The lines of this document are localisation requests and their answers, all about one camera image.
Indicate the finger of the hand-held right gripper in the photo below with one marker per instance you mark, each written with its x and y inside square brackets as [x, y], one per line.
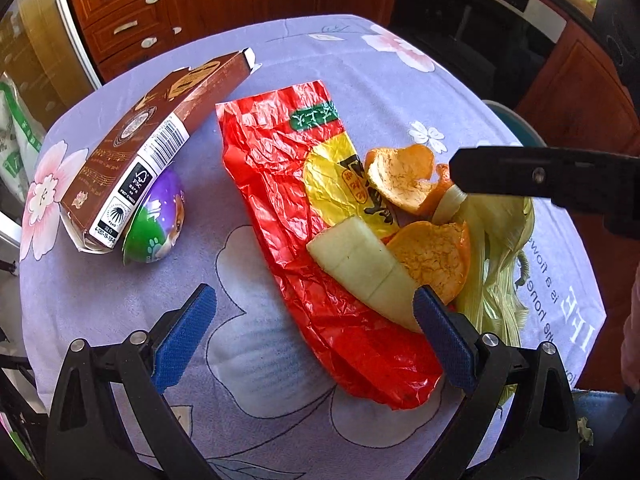
[540, 177]

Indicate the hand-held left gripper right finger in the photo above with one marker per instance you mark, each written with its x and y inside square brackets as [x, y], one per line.
[442, 340]

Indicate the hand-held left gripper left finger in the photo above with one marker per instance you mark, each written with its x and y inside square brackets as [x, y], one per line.
[182, 340]

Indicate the grey bin with teal liner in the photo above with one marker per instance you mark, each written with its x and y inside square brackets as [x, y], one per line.
[520, 125]

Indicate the green corn husks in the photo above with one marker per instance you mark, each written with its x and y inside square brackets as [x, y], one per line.
[492, 280]

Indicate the orange peel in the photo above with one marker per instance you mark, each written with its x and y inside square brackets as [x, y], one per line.
[400, 180]
[435, 260]

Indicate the pale green melon rind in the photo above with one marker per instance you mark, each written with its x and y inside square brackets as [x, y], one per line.
[360, 260]

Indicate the purple green egg capsule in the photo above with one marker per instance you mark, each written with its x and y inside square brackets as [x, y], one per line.
[160, 220]

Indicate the red plastic bag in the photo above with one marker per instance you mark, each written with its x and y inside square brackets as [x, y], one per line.
[280, 170]

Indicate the brown snack box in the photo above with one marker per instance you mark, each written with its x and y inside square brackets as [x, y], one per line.
[150, 125]

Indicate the person's right forearm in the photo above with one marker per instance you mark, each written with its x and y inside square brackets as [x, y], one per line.
[632, 330]

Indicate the wooden side cabinet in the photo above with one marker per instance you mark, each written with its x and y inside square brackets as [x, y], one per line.
[580, 95]

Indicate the black built-in oven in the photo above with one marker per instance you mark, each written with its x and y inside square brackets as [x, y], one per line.
[475, 25]

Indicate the small corn husk scrap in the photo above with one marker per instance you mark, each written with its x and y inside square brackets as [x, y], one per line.
[583, 430]

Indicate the person's jeans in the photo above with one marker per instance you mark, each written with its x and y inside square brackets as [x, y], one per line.
[600, 410]

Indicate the purple floral tablecloth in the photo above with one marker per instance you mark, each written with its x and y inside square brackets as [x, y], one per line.
[350, 60]

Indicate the green white plastic bag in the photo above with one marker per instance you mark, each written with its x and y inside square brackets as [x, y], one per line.
[15, 135]

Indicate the glass sliding door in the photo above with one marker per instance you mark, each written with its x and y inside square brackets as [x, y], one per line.
[45, 35]

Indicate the wooden kitchen drawer cabinet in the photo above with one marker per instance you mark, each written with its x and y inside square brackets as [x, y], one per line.
[225, 0]

